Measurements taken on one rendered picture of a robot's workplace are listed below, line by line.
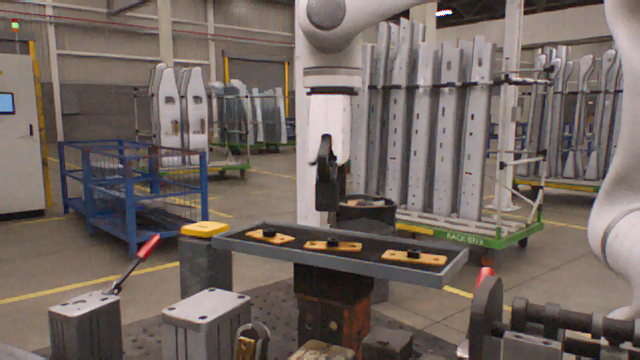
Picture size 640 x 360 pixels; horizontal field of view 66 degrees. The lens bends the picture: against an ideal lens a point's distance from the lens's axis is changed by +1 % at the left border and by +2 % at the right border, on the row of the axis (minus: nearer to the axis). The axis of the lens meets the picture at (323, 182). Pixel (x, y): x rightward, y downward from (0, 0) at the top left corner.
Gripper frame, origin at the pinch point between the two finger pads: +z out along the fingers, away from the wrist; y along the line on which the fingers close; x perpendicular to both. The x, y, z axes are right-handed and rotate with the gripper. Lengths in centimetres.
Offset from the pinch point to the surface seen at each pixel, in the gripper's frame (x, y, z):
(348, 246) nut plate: 2.6, 0.1, 7.1
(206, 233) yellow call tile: -22.4, -6.1, 7.9
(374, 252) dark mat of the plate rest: 6.5, 1.5, 7.4
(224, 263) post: -20.7, -9.4, 14.1
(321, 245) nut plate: -1.5, 0.3, 7.1
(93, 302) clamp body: -37.8, 2.9, 17.5
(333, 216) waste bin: -38, -256, 60
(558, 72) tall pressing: 228, -726, -68
